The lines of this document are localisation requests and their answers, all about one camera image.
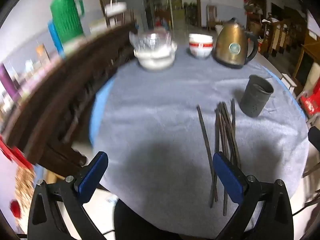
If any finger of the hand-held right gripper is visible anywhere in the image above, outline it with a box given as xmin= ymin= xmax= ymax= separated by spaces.
xmin=308 ymin=127 xmax=320 ymax=153

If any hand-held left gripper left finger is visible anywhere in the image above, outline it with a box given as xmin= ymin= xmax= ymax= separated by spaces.
xmin=27 ymin=151 xmax=115 ymax=240

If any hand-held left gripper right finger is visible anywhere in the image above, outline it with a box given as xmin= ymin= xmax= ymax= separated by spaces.
xmin=212 ymin=152 xmax=294 ymax=240

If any bundle of dark chopsticks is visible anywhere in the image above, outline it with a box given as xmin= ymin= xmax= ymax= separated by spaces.
xmin=209 ymin=98 xmax=242 ymax=217

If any dark metal chopstick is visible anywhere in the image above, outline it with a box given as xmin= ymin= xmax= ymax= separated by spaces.
xmin=196 ymin=105 xmax=216 ymax=180

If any grey metal utensil cup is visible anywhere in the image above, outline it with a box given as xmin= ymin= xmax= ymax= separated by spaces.
xmin=240 ymin=74 xmax=275 ymax=117

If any red plastic chair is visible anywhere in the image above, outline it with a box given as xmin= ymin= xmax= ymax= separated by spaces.
xmin=300 ymin=90 xmax=320 ymax=118

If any blue table cover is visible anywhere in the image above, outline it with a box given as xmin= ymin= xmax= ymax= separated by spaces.
xmin=89 ymin=66 xmax=309 ymax=150

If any beige sofa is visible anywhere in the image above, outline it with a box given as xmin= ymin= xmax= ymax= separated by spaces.
xmin=301 ymin=62 xmax=320 ymax=97

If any small white stool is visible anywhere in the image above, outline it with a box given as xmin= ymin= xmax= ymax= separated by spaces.
xmin=281 ymin=74 xmax=298 ymax=90

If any red plastic object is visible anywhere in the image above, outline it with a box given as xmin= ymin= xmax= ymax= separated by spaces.
xmin=0 ymin=135 xmax=33 ymax=170

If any dark carved wooden bench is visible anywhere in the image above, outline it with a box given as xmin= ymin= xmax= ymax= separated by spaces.
xmin=0 ymin=21 xmax=139 ymax=178

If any grey towel tablecloth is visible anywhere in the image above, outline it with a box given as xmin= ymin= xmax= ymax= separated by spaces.
xmin=90 ymin=52 xmax=310 ymax=238

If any wooden stair railing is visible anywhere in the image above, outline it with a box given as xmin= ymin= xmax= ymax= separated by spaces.
xmin=260 ymin=12 xmax=308 ymax=58

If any gold electric kettle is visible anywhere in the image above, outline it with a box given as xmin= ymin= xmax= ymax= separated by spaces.
xmin=212 ymin=17 xmax=259 ymax=69

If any purple bottle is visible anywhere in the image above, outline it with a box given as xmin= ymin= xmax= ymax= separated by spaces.
xmin=0 ymin=64 xmax=21 ymax=101

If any white bowl with plastic cover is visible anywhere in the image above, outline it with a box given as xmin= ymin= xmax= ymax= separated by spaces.
xmin=129 ymin=29 xmax=178 ymax=71

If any white box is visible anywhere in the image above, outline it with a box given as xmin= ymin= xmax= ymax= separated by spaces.
xmin=89 ymin=17 xmax=108 ymax=34

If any green thermos flask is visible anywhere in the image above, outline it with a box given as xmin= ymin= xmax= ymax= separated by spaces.
xmin=50 ymin=0 xmax=85 ymax=44

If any wooden chair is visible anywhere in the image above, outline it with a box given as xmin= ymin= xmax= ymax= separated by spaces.
xmin=206 ymin=5 xmax=217 ymax=29

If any white pot with handle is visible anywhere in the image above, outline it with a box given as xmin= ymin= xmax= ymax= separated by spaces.
xmin=105 ymin=2 xmax=127 ymax=17

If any wooden door frame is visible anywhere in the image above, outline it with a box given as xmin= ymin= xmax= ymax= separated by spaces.
xmin=140 ymin=0 xmax=202 ymax=28

